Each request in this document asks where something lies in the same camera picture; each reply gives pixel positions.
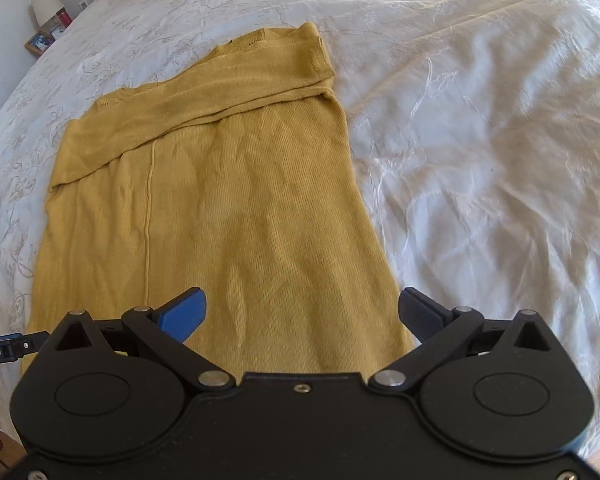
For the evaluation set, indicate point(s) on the white floral bedspread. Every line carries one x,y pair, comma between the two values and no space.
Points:
480,135

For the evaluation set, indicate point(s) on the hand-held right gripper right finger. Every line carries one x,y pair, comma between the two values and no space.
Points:
419,316

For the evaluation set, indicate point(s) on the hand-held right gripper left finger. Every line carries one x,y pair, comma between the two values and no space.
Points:
185,316

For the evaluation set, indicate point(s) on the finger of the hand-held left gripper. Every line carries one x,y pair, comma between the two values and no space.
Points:
34,342

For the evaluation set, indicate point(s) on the white table lamp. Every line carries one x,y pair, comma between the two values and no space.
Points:
45,6

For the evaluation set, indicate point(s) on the wooden photo frame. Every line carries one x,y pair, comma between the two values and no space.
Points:
39,42

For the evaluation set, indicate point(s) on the yellow knit sweater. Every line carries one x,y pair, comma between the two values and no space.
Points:
240,210

